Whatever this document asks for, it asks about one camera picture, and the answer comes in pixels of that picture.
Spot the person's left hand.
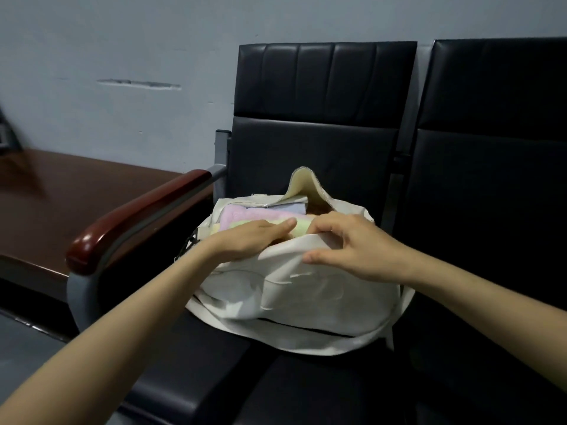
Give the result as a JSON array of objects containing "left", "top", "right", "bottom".
[{"left": 205, "top": 218, "right": 298, "bottom": 265}]

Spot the person's right hand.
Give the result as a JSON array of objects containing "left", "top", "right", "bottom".
[{"left": 301, "top": 211, "right": 417, "bottom": 286}]

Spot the white canvas bag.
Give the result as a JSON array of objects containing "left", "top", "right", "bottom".
[{"left": 175, "top": 166, "right": 416, "bottom": 357}]

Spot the person's left forearm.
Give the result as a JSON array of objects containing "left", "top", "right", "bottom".
[{"left": 0, "top": 244, "right": 218, "bottom": 425}]

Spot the person's right forearm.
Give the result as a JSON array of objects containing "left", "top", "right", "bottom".
[{"left": 408, "top": 256, "right": 567, "bottom": 393}]

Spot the blue folded towel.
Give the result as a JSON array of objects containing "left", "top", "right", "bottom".
[{"left": 266, "top": 202, "right": 309, "bottom": 216}]

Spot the yellow-green folded towel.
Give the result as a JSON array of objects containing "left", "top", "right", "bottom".
[{"left": 210, "top": 218, "right": 316, "bottom": 240}]

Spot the pink folded towel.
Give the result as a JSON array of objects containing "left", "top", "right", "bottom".
[{"left": 219, "top": 204, "right": 284, "bottom": 231}]

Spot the black leather chair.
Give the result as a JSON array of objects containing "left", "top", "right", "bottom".
[
  {"left": 66, "top": 41, "right": 419, "bottom": 425},
  {"left": 390, "top": 37, "right": 567, "bottom": 425}
]

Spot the red-brown wooden armrest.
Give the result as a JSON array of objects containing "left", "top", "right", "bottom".
[{"left": 66, "top": 169, "right": 214, "bottom": 276}]

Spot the brown wooden table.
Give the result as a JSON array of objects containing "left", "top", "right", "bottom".
[{"left": 0, "top": 148, "right": 214, "bottom": 302}]

